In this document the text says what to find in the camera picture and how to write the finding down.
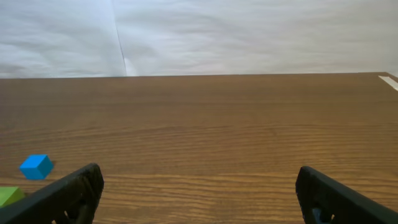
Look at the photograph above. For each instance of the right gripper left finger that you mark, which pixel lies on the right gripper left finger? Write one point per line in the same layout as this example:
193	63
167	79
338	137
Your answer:
62	199

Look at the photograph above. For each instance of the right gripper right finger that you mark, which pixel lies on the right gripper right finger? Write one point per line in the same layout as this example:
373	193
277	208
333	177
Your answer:
335	202

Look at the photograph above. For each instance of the blue cube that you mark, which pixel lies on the blue cube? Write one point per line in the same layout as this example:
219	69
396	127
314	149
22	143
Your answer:
35	168

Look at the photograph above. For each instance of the green cube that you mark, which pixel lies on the green cube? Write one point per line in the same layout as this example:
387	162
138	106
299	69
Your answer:
9	196

